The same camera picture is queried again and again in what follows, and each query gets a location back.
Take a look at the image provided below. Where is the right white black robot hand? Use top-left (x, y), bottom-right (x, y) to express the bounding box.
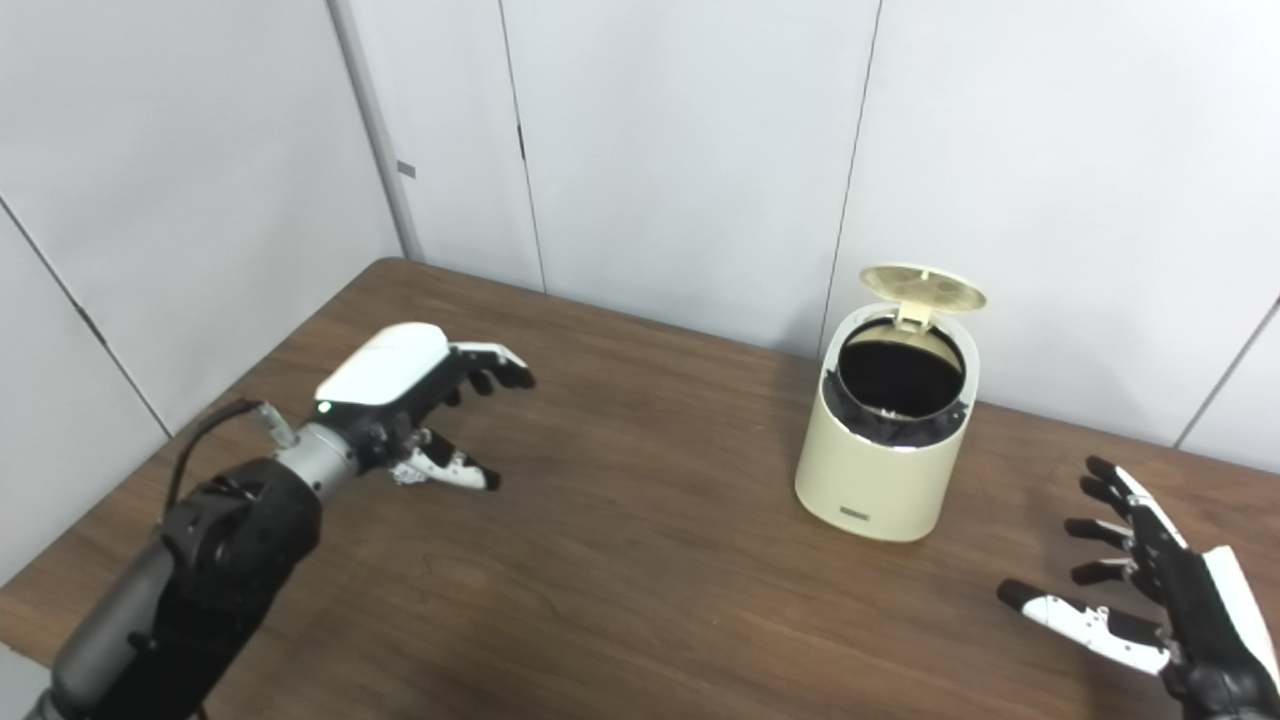
top-left (997, 456), bottom-right (1280, 720)

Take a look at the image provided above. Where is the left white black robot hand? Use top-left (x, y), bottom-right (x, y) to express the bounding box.
top-left (313, 322), bottom-right (537, 493)

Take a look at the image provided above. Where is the cream round bin lid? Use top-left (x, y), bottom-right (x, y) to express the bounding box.
top-left (859, 264), bottom-right (988, 331)

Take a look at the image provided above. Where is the gray wall corner post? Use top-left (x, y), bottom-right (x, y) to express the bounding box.
top-left (328, 0), bottom-right (426, 263)

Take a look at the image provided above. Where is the black bin liner bag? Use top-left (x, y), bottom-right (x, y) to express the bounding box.
top-left (822, 325), bottom-right (976, 451)

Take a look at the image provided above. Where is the cream-colored desktop trash bin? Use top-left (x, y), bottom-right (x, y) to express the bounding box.
top-left (795, 264), bottom-right (988, 543)

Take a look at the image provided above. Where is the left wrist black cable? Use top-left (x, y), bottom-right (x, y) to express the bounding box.
top-left (160, 399), bottom-right (301, 521)

